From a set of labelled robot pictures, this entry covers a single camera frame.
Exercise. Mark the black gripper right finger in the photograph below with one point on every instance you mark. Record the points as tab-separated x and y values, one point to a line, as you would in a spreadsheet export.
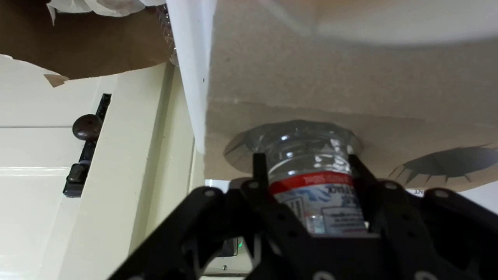
439	236

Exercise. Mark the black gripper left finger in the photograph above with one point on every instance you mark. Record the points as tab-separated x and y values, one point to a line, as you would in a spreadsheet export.
193	234

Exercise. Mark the clear plastic water bottle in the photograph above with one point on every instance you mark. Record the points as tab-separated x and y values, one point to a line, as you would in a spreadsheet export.
309	172

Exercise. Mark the black door knob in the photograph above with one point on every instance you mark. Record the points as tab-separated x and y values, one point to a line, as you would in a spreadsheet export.
88	130

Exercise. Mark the brown paper bag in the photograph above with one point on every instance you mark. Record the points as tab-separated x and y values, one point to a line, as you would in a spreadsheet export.
86	45

